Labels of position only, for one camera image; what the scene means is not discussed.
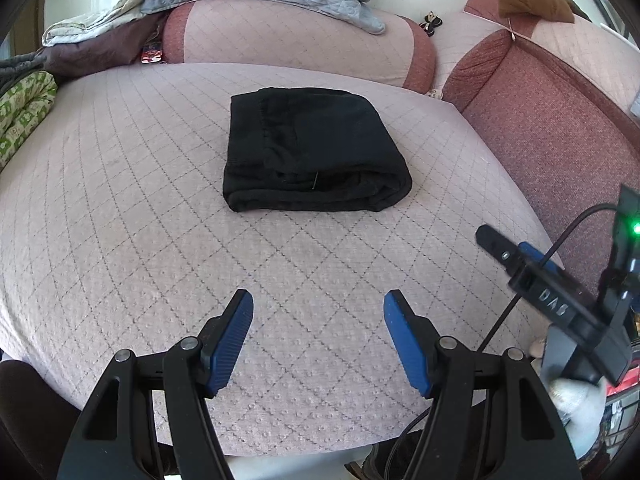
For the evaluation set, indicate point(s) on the small red box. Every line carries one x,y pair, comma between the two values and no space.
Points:
152,53

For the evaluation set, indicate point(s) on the red pink headboard cushion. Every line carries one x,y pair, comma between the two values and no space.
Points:
525,110
482,5

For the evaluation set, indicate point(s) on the dark brown cloth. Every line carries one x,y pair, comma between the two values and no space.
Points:
30,410

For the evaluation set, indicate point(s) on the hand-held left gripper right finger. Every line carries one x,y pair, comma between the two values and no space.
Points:
407,345

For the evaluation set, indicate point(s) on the cream folded blanket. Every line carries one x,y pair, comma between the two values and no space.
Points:
75,30

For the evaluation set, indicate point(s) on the dark grey garment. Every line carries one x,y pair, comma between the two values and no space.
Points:
15,72

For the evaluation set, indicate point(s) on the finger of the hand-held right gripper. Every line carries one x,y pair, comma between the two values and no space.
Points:
500,250
537,257

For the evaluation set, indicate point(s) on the green printed blanket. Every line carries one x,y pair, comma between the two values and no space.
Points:
22,110

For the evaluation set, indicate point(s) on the dark hair bow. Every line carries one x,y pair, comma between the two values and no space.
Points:
430,24

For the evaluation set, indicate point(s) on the cream fabric tassel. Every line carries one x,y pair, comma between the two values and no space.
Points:
434,93

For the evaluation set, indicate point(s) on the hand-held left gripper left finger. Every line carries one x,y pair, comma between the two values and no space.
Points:
230,345

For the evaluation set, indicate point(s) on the black pants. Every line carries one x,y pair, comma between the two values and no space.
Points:
310,150

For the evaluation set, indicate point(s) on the person's right hand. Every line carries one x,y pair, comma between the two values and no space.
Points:
580,410

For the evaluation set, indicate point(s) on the pink red bolster pillow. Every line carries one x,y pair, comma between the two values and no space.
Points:
280,40

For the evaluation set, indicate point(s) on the purple pillow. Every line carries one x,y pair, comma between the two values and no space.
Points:
100,52

